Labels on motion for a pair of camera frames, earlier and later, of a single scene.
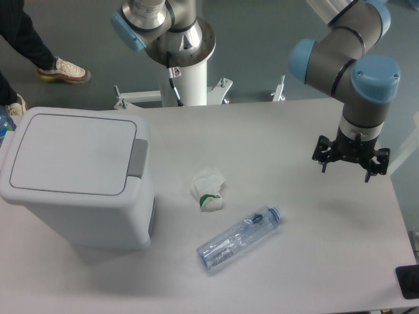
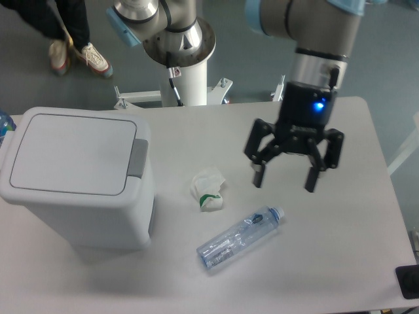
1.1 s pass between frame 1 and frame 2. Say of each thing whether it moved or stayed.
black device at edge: stayed
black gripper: moved
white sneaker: moved
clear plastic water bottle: stayed
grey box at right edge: stayed
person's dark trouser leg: moved
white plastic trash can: stayed
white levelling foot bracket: stayed
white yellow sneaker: moved
